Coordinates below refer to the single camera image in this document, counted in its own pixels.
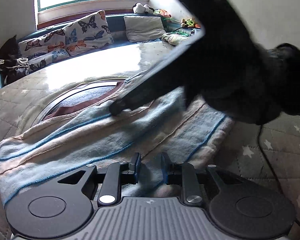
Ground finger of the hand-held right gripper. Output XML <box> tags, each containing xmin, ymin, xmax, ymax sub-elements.
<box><xmin>109</xmin><ymin>61</ymin><xmax>191</xmax><ymax>117</ymax></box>

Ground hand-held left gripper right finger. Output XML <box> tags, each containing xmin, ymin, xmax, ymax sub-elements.
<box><xmin>161</xmin><ymin>152</ymin><xmax>238</xmax><ymax>206</ymax></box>

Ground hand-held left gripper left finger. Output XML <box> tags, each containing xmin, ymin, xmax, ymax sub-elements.
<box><xmin>57</xmin><ymin>152</ymin><xmax>142</xmax><ymax>207</ymax></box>

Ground blue striped towel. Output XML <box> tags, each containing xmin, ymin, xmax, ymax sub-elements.
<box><xmin>0</xmin><ymin>72</ymin><xmax>235</xmax><ymax>205</ymax></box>

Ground person's right forearm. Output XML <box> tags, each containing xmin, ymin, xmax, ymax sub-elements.
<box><xmin>267</xmin><ymin>43</ymin><xmax>300</xmax><ymax>117</ymax></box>

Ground person's right hand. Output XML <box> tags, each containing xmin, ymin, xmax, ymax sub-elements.
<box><xmin>185</xmin><ymin>44</ymin><xmax>288</xmax><ymax>126</ymax></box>

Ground brown and green plush toy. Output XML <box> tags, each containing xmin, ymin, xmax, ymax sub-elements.
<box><xmin>180</xmin><ymin>16</ymin><xmax>201</xmax><ymax>28</ymax></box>

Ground crumpled floral cloth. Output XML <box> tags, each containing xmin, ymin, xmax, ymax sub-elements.
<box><xmin>161</xmin><ymin>32</ymin><xmax>192</xmax><ymax>46</ymax></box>

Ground orange toy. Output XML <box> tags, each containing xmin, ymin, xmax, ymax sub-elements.
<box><xmin>154</xmin><ymin>9</ymin><xmax>171</xmax><ymax>18</ymax></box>

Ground grey pillow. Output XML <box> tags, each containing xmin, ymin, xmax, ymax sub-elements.
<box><xmin>123</xmin><ymin>15</ymin><xmax>166</xmax><ymax>43</ymax></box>

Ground white and black plush toy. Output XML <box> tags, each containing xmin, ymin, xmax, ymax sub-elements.
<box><xmin>132</xmin><ymin>2</ymin><xmax>155</xmax><ymax>15</ymax></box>

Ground blue sofa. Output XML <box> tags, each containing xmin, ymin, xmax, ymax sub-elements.
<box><xmin>0</xmin><ymin>13</ymin><xmax>207</xmax><ymax>96</ymax></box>

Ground butterfly print pillow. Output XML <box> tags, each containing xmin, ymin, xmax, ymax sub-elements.
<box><xmin>27</xmin><ymin>48</ymin><xmax>71</xmax><ymax>73</ymax></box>
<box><xmin>17</xmin><ymin>28</ymin><xmax>67</xmax><ymax>53</ymax></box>
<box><xmin>64</xmin><ymin>10</ymin><xmax>115</xmax><ymax>57</ymax></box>

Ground wooden window sill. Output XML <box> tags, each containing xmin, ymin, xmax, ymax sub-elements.
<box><xmin>37</xmin><ymin>8</ymin><xmax>136</xmax><ymax>30</ymax></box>

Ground grey star quilted blanket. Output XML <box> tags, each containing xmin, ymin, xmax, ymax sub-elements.
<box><xmin>0</xmin><ymin>40</ymin><xmax>300</xmax><ymax>240</ymax></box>

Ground black and white garment pile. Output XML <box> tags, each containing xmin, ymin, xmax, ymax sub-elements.
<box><xmin>0</xmin><ymin>56</ymin><xmax>30</xmax><ymax>84</ymax></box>

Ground black bag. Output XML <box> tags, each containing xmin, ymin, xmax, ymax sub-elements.
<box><xmin>0</xmin><ymin>34</ymin><xmax>19</xmax><ymax>61</ymax></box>

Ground black cable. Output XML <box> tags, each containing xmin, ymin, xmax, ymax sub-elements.
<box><xmin>257</xmin><ymin>124</ymin><xmax>300</xmax><ymax>229</ymax></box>

